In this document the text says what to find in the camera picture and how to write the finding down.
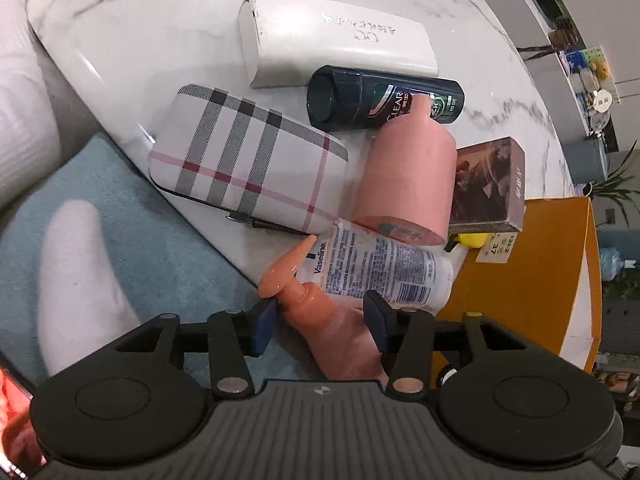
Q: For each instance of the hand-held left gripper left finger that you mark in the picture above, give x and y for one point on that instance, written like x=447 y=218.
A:
x=262 y=329

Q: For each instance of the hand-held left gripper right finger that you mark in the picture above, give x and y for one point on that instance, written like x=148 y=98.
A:
x=376 y=321

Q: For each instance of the peach pump bottle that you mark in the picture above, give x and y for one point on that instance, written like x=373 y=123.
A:
x=345 y=332

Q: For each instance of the white lotion bottle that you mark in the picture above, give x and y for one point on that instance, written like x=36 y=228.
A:
x=380 y=265

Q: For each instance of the orange cardboard box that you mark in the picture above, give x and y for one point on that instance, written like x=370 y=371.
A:
x=525 y=290

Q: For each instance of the dark green shampoo bottle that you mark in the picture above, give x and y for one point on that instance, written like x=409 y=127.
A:
x=350 y=97

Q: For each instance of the small yellow object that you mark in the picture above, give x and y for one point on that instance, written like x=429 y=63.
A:
x=472 y=240

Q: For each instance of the light blue rug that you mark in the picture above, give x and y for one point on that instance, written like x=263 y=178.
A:
x=155 y=245

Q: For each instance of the pink narrow-neck bottle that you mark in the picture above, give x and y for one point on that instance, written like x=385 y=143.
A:
x=405 y=175

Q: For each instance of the plaid zip case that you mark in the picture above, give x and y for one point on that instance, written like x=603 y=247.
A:
x=240 y=160

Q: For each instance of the brown printed carton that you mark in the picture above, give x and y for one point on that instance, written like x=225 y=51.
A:
x=487 y=185

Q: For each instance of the blue water jug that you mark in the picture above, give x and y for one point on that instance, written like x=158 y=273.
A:
x=615 y=264

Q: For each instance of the grey trash bin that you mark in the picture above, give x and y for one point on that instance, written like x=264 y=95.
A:
x=587 y=160

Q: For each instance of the green potted plant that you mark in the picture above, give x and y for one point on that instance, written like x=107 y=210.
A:
x=617 y=180

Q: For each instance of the white hard glasses case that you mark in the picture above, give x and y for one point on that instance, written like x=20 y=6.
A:
x=340 y=35

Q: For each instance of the tripod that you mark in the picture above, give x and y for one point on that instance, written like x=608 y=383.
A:
x=545 y=49

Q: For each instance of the plush toys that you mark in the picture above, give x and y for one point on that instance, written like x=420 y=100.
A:
x=592 y=62

